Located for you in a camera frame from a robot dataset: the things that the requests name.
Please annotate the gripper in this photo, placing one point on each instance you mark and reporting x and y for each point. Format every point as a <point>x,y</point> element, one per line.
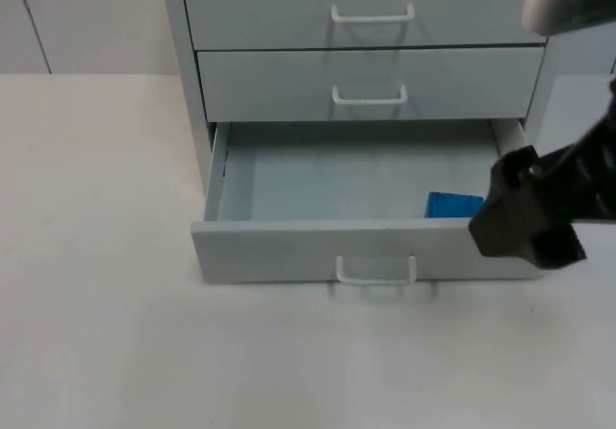
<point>577,184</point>

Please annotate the blue block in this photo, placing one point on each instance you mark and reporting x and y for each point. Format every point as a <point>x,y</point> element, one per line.
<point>450,206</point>

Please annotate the grey drawer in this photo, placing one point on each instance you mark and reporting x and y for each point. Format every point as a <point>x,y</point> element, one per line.
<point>289,251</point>

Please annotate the grey chest of drawers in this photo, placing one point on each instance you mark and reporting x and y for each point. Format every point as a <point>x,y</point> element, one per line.
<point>366,78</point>

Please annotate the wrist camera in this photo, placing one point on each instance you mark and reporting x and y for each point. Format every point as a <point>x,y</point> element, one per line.
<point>548,1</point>

